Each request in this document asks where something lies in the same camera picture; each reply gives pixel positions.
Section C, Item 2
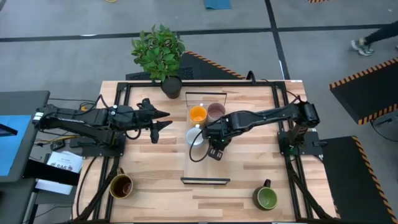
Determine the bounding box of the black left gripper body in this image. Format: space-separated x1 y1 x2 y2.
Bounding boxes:
126 98 160 144

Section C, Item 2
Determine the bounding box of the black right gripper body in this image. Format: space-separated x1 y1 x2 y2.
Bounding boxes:
207 115 233 162

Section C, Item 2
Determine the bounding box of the white green patterned mug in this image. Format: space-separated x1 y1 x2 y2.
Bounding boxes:
185 123 206 147

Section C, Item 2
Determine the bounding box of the yellow mug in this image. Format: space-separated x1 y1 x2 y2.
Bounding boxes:
188 105 208 126

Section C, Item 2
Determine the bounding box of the dark mug pink inside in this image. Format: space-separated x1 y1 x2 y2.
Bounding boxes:
206 102 226 123

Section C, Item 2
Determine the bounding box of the teal glazed mug brown inside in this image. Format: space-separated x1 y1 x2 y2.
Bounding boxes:
108 167 134 200

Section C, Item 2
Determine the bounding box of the black mug green inside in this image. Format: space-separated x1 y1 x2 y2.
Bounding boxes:
252 179 279 211

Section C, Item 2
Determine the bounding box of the green plant in black pot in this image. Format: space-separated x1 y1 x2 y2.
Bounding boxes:
131 24 187 100

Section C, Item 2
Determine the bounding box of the black hazard striped floor mat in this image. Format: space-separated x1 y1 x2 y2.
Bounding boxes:
329 57 398 126
320 135 398 224
126 50 246 81

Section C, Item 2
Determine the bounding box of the white printed paper sheet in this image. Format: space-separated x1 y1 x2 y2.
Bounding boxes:
46 151 84 174

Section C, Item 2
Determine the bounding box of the plain white paper sheet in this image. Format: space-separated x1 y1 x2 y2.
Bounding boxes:
34 179 74 196

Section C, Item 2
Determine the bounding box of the blue floor mat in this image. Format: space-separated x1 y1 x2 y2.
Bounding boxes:
203 0 233 10

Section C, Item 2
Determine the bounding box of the blue screen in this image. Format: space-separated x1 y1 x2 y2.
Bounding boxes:
0 114 32 177

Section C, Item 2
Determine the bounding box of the person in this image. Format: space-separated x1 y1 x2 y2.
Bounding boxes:
350 21 398 57

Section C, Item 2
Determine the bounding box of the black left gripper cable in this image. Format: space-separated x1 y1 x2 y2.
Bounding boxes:
125 128 142 141

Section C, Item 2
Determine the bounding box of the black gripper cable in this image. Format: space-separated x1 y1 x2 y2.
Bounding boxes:
188 129 215 163
125 128 142 141

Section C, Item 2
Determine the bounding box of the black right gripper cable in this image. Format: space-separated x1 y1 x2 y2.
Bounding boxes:
188 129 215 163

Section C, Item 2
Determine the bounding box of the black frame clear shelf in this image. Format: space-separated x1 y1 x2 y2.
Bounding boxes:
180 91 231 185

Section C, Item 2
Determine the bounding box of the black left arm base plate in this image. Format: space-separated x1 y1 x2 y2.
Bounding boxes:
70 135 127 158

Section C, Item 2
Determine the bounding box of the yellow cable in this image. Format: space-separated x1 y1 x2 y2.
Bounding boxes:
40 135 80 144

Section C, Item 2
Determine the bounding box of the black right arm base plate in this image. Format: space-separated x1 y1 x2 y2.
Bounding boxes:
277 130 324 156

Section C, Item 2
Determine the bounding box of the long black floor cable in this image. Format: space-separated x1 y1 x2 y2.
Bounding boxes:
76 155 98 215

